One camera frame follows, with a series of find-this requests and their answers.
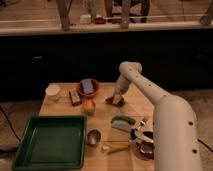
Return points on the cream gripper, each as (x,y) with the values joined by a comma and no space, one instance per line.
(117,98)

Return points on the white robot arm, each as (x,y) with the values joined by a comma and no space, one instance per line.
(176,146)

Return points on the small metal cup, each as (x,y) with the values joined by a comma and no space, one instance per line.
(93,137)

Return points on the white paper cup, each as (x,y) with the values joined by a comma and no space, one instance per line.
(53,92)

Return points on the orange bowl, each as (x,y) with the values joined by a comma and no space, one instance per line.
(80,89)

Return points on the green cucumber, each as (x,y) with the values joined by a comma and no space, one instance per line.
(127,119)

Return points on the orange peach fruit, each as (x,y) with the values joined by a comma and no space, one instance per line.
(88,107)

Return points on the blue sponge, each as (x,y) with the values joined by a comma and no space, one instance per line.
(87,86)

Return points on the brown sponge block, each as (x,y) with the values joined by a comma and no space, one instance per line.
(74,97)

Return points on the dark brown bowl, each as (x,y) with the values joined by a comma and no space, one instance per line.
(144,150)

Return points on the green plastic tray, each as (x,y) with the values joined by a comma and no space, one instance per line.
(52,143)

